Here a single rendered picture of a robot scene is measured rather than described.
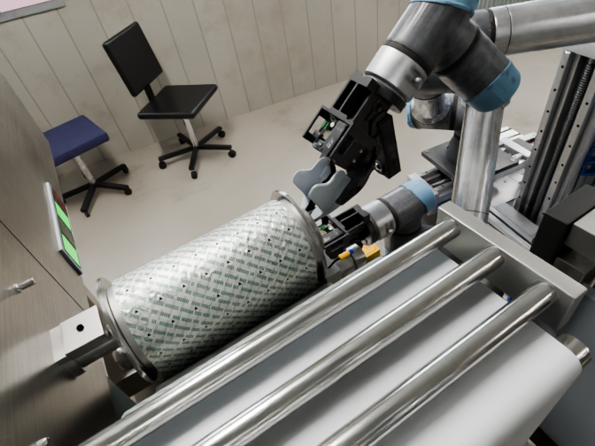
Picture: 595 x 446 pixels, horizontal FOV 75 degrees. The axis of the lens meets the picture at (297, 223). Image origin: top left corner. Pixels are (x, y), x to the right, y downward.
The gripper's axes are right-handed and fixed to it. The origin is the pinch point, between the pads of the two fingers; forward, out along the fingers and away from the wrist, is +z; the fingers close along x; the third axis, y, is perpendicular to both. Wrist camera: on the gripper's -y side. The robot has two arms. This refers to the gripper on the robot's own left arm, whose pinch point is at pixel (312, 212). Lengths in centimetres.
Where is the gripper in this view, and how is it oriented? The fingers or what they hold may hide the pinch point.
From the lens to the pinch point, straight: 59.4
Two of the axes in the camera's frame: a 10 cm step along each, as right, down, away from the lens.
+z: -5.5, 8.0, 2.2
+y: -6.5, -2.5, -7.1
